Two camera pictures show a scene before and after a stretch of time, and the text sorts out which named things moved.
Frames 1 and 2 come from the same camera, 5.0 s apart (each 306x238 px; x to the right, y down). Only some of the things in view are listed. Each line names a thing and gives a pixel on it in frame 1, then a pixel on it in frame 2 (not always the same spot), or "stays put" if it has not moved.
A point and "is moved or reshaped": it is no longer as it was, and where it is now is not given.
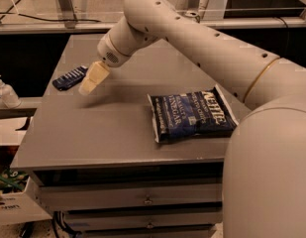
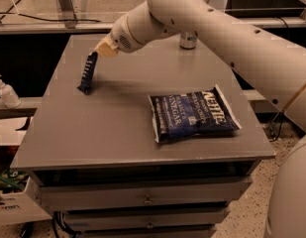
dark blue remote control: (69, 78) is moved or reshaped
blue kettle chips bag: (197, 114) stays put
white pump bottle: (6, 93) stays put
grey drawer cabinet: (96, 160) stays put
